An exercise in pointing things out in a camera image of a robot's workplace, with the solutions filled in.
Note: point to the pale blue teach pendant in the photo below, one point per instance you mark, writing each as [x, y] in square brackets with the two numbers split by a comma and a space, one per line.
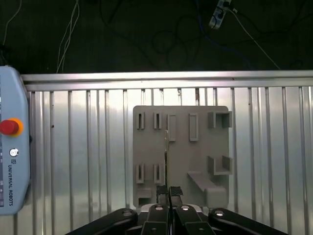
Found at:
[14, 98]

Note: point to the gray parts rack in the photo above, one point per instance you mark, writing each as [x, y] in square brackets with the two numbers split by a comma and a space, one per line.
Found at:
[195, 151]

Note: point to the white power strip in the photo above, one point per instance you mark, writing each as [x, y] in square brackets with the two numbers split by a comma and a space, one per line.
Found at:
[218, 14]

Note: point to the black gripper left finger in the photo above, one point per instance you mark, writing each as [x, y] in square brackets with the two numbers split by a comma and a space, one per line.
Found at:
[156, 220]

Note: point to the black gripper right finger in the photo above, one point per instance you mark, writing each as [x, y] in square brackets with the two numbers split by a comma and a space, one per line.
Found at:
[188, 220]

